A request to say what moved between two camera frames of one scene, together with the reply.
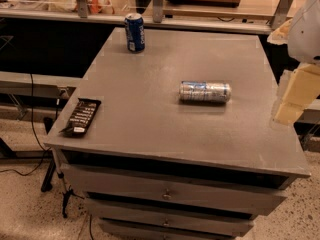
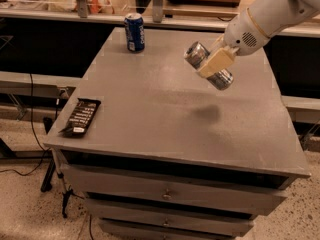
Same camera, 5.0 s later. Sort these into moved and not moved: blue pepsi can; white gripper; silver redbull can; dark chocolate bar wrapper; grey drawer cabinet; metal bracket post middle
Moved: white gripper; silver redbull can
Not moved: dark chocolate bar wrapper; grey drawer cabinet; blue pepsi can; metal bracket post middle
